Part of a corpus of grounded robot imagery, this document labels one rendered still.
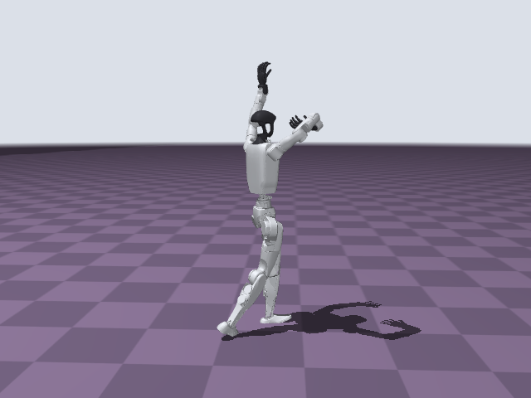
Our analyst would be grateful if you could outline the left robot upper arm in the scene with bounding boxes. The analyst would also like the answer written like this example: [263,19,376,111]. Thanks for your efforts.
[243,122,260,151]

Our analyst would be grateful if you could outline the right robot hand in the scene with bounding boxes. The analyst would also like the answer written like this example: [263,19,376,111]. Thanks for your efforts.
[289,115,318,130]

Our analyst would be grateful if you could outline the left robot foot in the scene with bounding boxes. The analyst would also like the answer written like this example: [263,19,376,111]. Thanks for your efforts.
[260,313,292,323]

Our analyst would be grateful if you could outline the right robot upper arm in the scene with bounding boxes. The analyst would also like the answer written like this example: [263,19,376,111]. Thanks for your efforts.
[266,127,308,161]

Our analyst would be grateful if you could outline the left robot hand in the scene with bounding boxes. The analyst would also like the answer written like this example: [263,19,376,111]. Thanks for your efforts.
[257,61,271,95]

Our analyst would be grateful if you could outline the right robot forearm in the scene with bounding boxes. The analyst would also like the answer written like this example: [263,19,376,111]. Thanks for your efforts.
[292,113,323,134]

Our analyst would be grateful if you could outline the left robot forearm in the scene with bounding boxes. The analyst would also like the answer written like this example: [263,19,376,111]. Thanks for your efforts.
[249,87,269,124]

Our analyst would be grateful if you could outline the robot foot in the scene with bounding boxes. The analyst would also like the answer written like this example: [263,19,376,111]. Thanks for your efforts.
[260,313,292,323]
[217,322,239,337]

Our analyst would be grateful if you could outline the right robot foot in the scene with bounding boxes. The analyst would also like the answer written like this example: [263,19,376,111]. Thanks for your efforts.
[217,322,239,337]

